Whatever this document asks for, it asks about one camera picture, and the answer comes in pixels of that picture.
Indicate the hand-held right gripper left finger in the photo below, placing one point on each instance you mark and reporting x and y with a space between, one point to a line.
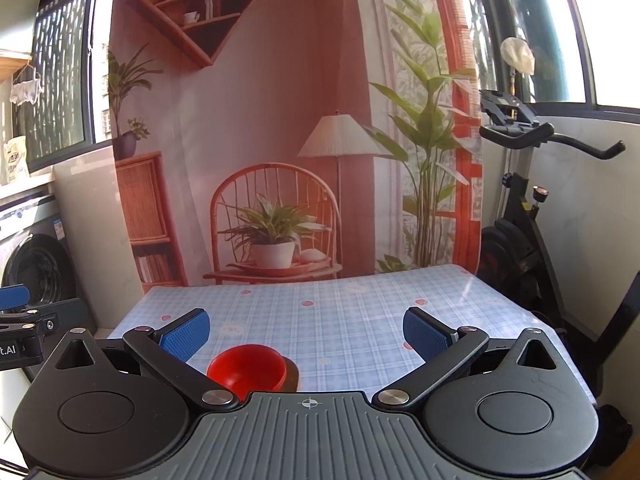
185 335

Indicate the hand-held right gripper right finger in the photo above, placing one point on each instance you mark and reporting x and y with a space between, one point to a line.
425 332

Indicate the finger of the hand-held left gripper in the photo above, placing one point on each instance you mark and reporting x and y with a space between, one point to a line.
12 297

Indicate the small red bowl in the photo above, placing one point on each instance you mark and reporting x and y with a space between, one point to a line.
247 367

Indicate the white washing machine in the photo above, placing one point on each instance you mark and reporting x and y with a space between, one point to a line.
35 260

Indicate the blue plaid tablecloth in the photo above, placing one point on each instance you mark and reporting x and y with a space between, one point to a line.
350 320

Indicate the black exercise bike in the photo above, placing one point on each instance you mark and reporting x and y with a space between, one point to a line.
520 240

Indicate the white printed bag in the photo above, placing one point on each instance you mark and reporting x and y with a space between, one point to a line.
15 162

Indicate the white hanging cloth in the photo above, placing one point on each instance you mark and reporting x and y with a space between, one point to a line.
26 89

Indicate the window with grille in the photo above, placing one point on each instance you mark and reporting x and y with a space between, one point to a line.
60 75

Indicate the printed room backdrop cloth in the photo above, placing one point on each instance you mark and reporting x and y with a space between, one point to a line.
280 110

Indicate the white mop head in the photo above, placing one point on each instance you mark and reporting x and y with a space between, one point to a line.
517 55

